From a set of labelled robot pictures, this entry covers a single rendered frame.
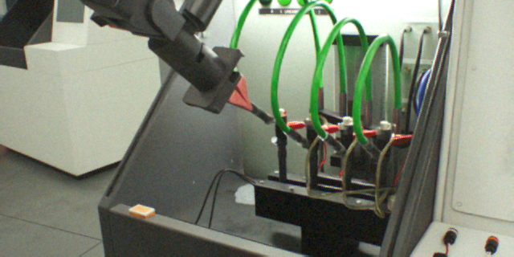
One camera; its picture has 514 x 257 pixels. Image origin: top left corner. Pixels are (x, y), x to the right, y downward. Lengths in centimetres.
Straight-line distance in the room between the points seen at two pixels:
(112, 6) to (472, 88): 67
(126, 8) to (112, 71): 341
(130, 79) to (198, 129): 274
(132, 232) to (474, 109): 75
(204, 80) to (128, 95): 342
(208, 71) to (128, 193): 60
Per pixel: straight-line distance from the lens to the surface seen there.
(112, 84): 406
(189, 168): 144
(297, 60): 145
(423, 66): 132
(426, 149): 99
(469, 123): 104
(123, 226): 123
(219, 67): 76
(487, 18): 104
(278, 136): 118
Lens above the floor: 146
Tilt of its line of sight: 16 degrees down
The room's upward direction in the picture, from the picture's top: 3 degrees counter-clockwise
